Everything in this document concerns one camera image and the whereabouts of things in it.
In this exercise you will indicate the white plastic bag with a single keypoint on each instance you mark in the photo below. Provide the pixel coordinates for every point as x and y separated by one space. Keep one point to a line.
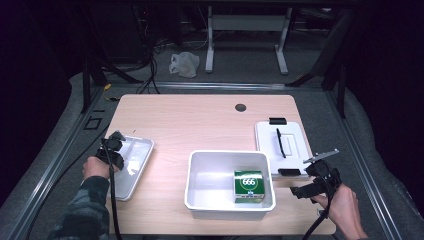
185 65

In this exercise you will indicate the black metal stand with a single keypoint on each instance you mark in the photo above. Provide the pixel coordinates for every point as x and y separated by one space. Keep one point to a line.
340 83
87 83

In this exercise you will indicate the white plastic storage box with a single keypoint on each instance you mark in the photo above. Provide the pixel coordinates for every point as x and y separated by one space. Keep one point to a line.
206 180

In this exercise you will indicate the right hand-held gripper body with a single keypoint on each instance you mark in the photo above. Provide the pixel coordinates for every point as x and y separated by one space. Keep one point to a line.
325 176

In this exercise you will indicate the white metal desk frame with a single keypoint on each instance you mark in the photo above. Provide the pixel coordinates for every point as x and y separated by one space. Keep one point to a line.
246 22

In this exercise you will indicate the person's right hand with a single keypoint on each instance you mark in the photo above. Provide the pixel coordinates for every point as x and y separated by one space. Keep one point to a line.
345 208

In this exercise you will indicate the green and white carton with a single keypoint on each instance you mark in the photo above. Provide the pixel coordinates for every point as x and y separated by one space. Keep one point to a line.
249 181

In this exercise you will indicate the white plastic tray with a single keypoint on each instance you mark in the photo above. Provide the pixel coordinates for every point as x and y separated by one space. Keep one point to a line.
136 160

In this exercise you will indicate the metal floor rail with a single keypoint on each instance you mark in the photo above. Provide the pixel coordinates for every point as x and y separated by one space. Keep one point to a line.
216 85

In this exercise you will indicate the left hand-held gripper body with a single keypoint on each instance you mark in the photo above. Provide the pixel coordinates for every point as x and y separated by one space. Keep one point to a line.
113 151

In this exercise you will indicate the yellow plug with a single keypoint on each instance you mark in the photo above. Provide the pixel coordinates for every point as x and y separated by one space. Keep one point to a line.
107 87

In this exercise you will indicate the person's left hand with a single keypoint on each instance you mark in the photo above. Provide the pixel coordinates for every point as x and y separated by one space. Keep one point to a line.
95 168

